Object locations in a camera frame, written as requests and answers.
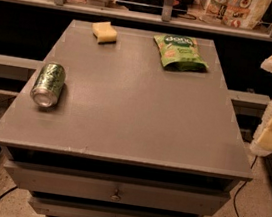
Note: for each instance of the green soda can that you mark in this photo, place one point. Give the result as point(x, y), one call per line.
point(48, 85)

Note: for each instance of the printed paper shopping bag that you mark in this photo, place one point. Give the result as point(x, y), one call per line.
point(245, 14)

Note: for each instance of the green snack bag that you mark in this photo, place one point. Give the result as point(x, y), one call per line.
point(181, 52)

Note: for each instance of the grey drawer cabinet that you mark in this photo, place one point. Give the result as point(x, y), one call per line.
point(127, 138)

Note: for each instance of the yellow sponge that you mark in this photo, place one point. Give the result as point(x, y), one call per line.
point(104, 32)

